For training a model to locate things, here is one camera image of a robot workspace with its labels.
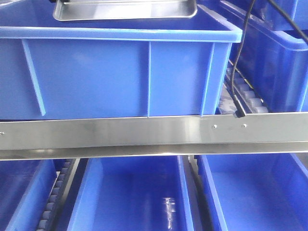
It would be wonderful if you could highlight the silver metal tray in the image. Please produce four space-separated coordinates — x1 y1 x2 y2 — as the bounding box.
53 0 197 21

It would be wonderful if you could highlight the blue bin lower middle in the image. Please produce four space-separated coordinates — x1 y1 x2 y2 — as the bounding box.
68 156 196 231

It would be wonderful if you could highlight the blue bin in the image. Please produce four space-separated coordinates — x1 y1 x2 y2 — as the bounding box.
196 154 308 231
68 156 196 231
0 160 56 231

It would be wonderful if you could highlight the blue plastic crate left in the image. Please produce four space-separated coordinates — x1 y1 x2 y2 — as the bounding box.
0 0 242 120

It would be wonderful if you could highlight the blue plastic crate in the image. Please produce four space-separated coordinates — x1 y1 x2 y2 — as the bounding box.
216 0 308 114
0 0 242 120

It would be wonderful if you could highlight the blue bin lower right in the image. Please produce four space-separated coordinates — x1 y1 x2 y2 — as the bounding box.
196 154 308 231

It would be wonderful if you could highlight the steel rack crossbar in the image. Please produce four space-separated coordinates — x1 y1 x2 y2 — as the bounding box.
0 112 308 160

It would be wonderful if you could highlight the blue lower plastic crate right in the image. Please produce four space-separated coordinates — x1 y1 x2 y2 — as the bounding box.
216 0 308 114

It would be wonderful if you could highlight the blue bin lower left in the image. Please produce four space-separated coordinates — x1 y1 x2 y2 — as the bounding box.
0 160 56 231

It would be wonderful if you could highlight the black cable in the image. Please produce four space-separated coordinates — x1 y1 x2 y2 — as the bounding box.
231 0 308 119

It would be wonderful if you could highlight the roller conveyor rail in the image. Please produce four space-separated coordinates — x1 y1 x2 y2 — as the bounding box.
217 67 268 114

